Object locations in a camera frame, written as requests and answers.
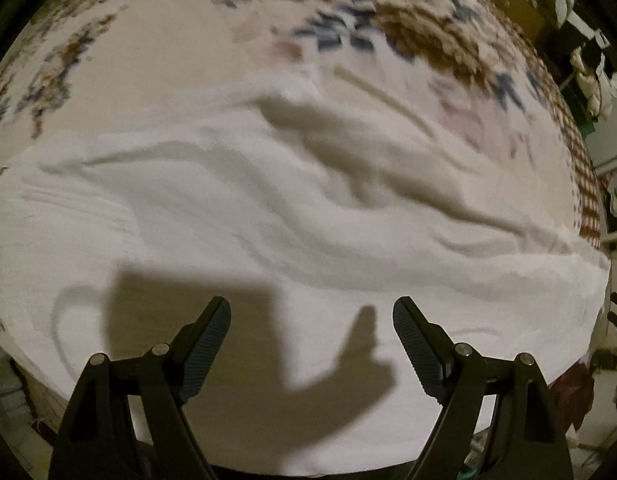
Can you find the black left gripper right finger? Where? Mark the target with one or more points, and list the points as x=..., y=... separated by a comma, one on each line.
x=523, y=442

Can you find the floral patterned bedsheet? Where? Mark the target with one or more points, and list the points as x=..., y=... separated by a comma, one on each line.
x=98, y=65

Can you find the white pants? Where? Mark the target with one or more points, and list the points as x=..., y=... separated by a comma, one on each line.
x=311, y=206

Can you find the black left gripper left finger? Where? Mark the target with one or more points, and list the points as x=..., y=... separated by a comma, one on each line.
x=124, y=419

